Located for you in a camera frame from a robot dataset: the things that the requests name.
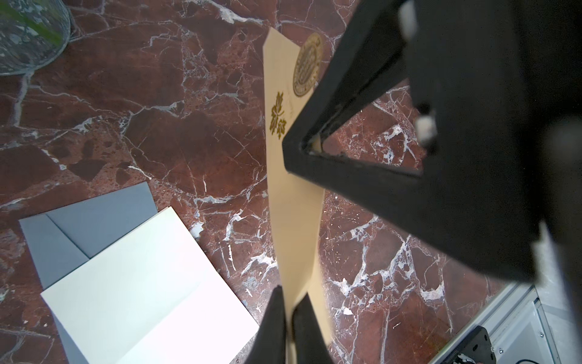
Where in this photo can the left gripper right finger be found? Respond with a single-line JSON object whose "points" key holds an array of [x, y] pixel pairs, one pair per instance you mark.
{"points": [[309, 341]]}

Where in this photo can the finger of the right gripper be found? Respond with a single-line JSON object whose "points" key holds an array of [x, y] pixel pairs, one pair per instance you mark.
{"points": [[417, 119]]}

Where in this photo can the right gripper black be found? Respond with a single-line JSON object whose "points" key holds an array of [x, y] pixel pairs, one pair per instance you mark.
{"points": [[549, 36]]}

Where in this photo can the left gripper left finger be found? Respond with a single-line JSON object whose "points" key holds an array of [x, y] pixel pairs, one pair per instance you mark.
{"points": [[270, 344]]}

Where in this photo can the cream paper sheet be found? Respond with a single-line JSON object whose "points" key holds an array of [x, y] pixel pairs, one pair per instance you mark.
{"points": [[152, 297]]}

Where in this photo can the brown kraft envelope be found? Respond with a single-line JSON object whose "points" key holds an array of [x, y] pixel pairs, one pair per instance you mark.
{"points": [[295, 204]]}

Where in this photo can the blue glass vase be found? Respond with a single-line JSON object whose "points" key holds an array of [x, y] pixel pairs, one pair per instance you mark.
{"points": [[33, 34]]}

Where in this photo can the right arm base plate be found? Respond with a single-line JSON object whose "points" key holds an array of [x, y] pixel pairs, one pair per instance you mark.
{"points": [[475, 347]]}

